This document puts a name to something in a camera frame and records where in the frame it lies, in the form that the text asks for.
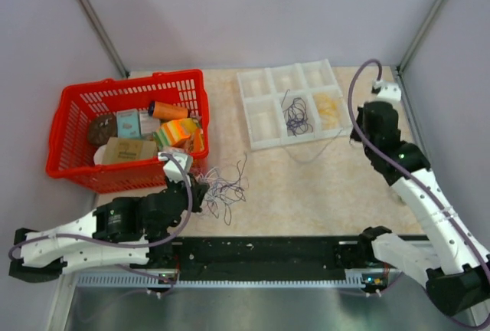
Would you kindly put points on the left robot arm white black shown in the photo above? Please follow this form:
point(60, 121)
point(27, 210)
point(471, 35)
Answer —
point(131, 231)

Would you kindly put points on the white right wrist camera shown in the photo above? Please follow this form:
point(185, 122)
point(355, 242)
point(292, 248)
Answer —
point(386, 91)

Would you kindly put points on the brown cardboard box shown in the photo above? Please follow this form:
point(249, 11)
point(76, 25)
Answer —
point(119, 150)

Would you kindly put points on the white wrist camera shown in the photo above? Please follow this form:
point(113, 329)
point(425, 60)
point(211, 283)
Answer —
point(386, 91)
point(176, 166)

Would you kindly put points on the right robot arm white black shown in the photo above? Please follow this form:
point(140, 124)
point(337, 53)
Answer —
point(455, 276)

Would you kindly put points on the brown round cookie pack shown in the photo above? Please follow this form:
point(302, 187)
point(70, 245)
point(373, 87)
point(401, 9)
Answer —
point(102, 129)

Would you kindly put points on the light blue box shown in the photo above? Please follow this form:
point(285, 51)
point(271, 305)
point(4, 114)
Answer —
point(127, 122)

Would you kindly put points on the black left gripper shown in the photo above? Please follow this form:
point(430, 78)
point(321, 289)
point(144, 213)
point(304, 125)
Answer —
point(198, 194)

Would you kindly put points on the aluminium frame post left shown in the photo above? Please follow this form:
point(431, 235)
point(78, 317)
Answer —
point(103, 37)

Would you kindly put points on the grey white box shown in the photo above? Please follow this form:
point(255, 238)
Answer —
point(147, 125)

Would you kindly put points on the red plastic basket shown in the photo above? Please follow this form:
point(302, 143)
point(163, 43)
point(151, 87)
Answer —
point(71, 157)

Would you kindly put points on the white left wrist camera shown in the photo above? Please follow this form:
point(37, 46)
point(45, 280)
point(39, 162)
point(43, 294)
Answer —
point(176, 166)

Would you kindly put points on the aluminium frame post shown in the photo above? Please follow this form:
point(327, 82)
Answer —
point(103, 37)
point(421, 35)

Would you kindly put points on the aluminium frame post right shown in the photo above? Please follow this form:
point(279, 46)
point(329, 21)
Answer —
point(421, 35)

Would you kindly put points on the white compartment organizer tray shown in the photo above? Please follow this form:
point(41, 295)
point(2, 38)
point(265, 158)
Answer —
point(291, 104)

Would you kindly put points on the orange cylinder can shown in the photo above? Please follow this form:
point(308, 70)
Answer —
point(166, 111)

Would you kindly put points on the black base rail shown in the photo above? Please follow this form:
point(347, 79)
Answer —
point(261, 258)

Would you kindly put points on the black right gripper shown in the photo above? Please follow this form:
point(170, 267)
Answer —
point(354, 134)

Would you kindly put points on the rainbow striped box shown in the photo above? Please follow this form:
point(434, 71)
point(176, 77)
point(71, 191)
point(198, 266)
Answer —
point(184, 133)

